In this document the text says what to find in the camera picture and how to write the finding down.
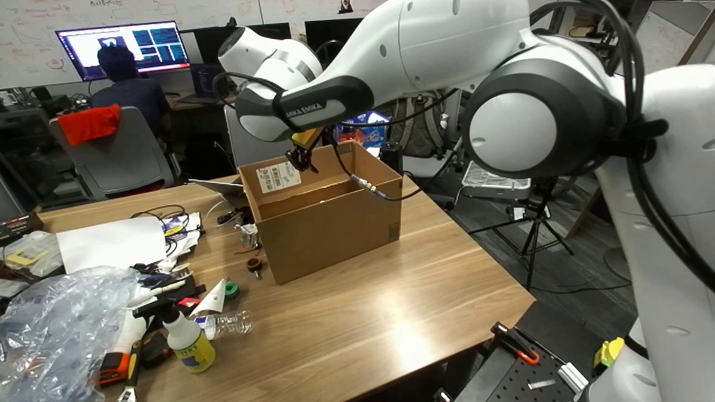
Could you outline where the white paper cone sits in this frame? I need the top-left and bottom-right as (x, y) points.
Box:
(191, 278), (231, 318)

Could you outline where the monitor with lit screen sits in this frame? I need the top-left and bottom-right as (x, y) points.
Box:
(54, 18), (194, 82)

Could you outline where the crumpled clear plastic bottle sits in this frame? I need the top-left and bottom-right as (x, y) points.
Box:
(213, 308), (254, 340)

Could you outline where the clear plastic bag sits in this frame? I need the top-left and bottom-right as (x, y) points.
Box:
(0, 265), (144, 402)

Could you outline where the grey office chair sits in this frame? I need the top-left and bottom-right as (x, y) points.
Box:
(48, 102), (178, 201)
(222, 102), (295, 172)

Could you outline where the grey-brown backpack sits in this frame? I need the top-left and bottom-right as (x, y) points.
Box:
(387, 92), (459, 160)

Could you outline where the seated person in dark shirt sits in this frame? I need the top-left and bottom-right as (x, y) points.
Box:
(88, 42), (172, 137)

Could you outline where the brown cardboard box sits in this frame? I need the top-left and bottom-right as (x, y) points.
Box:
(239, 140), (404, 287)

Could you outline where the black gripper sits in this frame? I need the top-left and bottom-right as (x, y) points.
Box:
(285, 140), (322, 175)

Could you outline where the tan wrist camera block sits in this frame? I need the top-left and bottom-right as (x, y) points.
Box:
(289, 126), (327, 152)

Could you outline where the yellow cup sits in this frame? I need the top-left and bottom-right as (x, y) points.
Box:
(158, 302), (219, 376)

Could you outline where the orange-handled screwdriver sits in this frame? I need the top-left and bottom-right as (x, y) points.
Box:
(490, 320), (543, 368)

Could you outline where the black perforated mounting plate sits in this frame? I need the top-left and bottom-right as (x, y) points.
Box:
(451, 345), (592, 402)

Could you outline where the black monitor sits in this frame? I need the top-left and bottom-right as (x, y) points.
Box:
(191, 20), (295, 68)
(303, 15), (366, 49)

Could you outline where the blue printed box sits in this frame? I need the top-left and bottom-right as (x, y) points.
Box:
(334, 109), (393, 149)

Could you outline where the black tripod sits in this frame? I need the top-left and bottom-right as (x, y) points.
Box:
(467, 177), (576, 290)

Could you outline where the yellow plastic clip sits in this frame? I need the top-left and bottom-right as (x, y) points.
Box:
(592, 336), (629, 372)

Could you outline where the white paper sheet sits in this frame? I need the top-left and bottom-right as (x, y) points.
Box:
(54, 215), (169, 274)

